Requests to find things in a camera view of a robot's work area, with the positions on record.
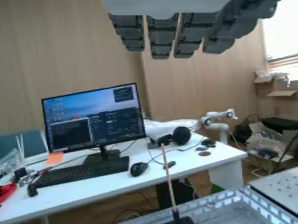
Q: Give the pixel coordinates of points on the dark grey five-finger robot hand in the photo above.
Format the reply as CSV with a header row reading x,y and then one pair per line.
x,y
162,36

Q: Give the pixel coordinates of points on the black computer monitor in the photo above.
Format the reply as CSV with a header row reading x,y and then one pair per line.
x,y
95,115

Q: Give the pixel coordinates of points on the small white jointed device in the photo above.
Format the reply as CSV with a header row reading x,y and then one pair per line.
x,y
218,125

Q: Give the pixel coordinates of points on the cardboard box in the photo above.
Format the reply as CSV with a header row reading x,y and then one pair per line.
x,y
275,85

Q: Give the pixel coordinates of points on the black headphones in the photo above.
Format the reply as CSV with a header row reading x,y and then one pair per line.
x,y
182,135

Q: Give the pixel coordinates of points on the black bag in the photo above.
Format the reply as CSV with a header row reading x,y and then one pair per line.
x,y
281,124

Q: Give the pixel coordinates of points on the black computer mouse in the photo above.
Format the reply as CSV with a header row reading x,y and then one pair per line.
x,y
139,169

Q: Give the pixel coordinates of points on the thin stick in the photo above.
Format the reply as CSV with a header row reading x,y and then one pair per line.
x,y
168,176

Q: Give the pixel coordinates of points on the orange sticky note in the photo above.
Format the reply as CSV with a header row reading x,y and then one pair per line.
x,y
55,157

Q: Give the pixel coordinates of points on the black keyboard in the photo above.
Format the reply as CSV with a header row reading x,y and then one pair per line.
x,y
75,173

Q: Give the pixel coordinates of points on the white desk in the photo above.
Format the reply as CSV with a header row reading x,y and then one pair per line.
x,y
115,186

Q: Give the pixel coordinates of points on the clear box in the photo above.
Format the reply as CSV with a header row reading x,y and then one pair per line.
x,y
231,206

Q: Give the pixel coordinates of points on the red tray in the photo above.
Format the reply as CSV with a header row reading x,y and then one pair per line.
x,y
7,192

